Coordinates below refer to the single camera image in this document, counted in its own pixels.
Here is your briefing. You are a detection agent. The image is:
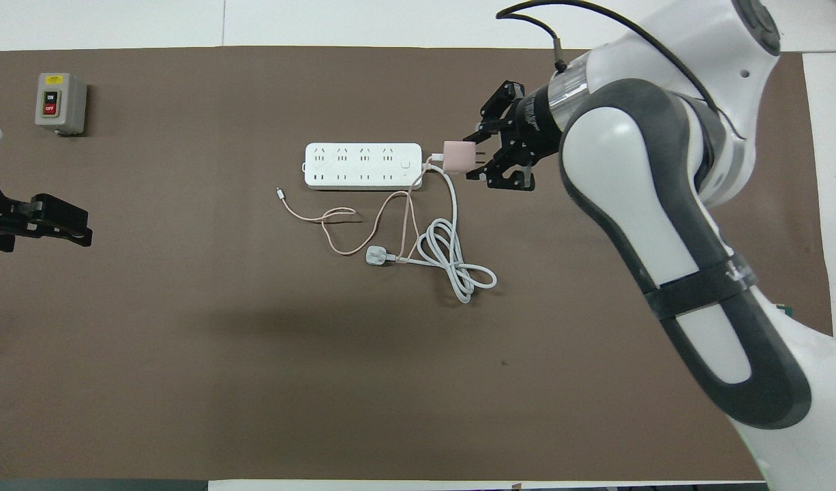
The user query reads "brown table mat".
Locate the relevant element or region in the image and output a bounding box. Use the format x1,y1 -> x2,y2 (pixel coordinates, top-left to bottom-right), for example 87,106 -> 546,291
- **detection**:
0,46 -> 835,481

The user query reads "grey on-off switch box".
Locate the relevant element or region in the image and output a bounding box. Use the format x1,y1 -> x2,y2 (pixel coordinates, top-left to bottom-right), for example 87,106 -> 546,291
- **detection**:
35,72 -> 89,137

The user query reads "pink USB charger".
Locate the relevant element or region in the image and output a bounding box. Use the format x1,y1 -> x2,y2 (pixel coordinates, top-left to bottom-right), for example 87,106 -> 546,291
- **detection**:
443,140 -> 488,172

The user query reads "white power strip cord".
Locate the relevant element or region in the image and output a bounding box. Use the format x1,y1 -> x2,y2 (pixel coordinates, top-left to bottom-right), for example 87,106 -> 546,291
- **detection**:
395,163 -> 498,305

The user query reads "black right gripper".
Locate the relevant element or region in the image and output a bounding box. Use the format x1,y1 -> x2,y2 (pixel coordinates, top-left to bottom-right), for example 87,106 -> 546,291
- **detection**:
466,80 -> 563,192

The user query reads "white power strip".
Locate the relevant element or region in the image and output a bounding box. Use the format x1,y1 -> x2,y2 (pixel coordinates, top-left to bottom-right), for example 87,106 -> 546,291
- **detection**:
302,142 -> 426,191

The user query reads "pink charging cable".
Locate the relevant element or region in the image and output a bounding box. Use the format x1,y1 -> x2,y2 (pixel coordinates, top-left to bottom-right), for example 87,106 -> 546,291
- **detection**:
276,155 -> 446,265

